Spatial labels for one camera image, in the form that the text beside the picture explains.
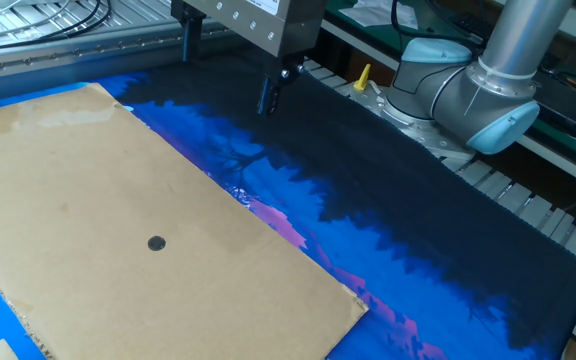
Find silver metal gripper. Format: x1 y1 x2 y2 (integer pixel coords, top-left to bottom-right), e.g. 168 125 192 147
170 0 329 118

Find yellow plastic clip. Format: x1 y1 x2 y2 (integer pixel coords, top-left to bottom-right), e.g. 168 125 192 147
352 63 372 93

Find white paper sheet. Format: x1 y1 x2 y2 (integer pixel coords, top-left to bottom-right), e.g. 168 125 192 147
337 0 419 30

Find brown cardboard sheet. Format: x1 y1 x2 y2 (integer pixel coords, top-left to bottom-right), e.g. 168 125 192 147
0 82 369 360

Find silver robot mounting plate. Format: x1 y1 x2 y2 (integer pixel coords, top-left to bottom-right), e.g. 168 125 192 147
347 79 477 162

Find blue landscape print cloth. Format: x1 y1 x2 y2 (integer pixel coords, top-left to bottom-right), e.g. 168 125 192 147
0 42 576 360

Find white zip tie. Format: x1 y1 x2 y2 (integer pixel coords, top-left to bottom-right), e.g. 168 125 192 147
462 56 539 119

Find black flat case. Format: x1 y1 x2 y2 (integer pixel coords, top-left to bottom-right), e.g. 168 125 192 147
532 67 576 139

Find aluminium frame rail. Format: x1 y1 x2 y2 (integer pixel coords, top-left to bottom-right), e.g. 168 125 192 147
0 19 237 86

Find black looped table cables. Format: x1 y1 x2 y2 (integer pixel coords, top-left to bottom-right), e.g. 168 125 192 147
0 0 114 54

